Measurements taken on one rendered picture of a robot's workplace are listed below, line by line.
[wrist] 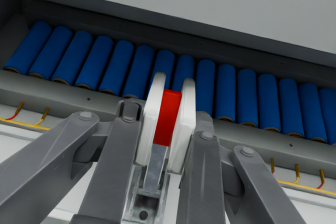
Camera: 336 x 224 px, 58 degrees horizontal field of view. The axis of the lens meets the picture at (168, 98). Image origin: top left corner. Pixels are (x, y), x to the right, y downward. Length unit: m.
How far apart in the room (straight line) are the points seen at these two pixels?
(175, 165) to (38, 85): 0.14
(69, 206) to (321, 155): 0.19
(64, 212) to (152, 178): 0.06
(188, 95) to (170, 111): 0.02
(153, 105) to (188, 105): 0.02
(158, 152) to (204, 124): 0.05
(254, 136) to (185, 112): 0.11
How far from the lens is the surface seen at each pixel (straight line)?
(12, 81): 0.27
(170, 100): 0.18
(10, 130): 0.26
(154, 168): 0.20
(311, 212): 0.27
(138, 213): 0.23
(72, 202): 0.23
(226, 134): 0.24
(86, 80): 0.26
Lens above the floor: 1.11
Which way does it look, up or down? 32 degrees down
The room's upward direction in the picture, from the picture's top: 14 degrees clockwise
